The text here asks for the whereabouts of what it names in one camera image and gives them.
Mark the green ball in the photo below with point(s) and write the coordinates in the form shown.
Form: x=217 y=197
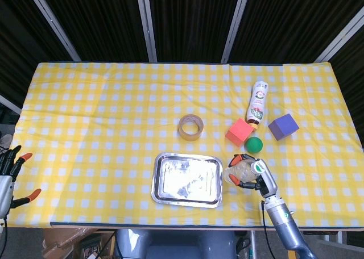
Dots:
x=254 y=145

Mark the white metal partition post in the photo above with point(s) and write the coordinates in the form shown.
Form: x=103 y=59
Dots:
x=147 y=23
x=341 y=34
x=10 y=104
x=54 y=26
x=236 y=26

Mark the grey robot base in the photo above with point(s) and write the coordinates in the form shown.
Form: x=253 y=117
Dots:
x=176 y=244

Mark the white labelled drink bottle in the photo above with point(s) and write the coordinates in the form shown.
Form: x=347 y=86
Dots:
x=258 y=102

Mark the yellow white checked tablecloth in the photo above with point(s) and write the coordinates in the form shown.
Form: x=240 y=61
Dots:
x=99 y=128

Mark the brown cardboard box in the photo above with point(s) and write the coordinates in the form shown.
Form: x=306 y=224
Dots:
x=65 y=239

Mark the rectangular metal tray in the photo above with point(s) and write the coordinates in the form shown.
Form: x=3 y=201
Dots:
x=186 y=182

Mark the clear yellowish tape roll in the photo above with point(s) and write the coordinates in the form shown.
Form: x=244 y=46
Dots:
x=196 y=135

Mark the orange foam cube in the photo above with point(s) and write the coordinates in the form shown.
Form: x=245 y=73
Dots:
x=237 y=134

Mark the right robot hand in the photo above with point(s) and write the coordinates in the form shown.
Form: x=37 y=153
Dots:
x=270 y=185

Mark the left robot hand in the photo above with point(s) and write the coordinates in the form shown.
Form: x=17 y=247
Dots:
x=5 y=191

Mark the purple foam cube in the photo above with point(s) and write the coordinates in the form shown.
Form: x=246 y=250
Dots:
x=284 y=127

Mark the clear plastic bottle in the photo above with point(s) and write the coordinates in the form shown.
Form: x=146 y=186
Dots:
x=241 y=171

